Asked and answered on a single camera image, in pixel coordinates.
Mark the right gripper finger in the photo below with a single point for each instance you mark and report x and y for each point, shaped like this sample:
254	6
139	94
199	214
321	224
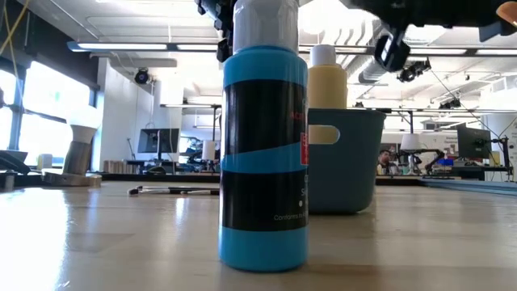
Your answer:
369	6

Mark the large yellow paint bottle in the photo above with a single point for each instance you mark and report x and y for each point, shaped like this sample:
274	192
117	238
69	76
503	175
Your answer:
327	89

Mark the blue-grey plastic bin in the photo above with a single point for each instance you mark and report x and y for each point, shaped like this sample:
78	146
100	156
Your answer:
351	174

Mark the black background robot arm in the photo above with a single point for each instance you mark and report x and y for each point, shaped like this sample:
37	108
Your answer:
432	155

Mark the light blue paint bottle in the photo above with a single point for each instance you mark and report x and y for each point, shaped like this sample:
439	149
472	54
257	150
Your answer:
262	121

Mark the peach rounded object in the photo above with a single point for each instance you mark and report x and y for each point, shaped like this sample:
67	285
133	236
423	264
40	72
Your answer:
508	12

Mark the white table lamp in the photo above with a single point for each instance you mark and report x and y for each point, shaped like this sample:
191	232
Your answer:
410	142
208	150

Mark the black computer monitor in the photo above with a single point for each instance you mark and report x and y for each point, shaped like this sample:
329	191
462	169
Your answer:
472	141
147	140

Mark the person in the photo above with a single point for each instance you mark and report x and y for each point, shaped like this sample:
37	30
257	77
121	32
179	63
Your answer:
385	159

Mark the dark office desk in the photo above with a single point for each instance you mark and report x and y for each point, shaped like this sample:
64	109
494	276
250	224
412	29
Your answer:
468	171

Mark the grey-blue bench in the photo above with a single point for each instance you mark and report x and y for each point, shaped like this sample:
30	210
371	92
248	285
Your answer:
493	188

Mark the black pen on table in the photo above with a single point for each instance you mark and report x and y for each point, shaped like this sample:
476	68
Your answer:
135	191

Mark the black ceiling camera rig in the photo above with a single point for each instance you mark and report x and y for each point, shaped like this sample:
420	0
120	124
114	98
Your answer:
416	70

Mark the silver ventilation duct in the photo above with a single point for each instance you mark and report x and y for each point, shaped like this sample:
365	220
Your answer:
365	74

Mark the round black ceiling camera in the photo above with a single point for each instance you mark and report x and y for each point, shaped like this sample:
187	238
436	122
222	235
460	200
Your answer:
142	76

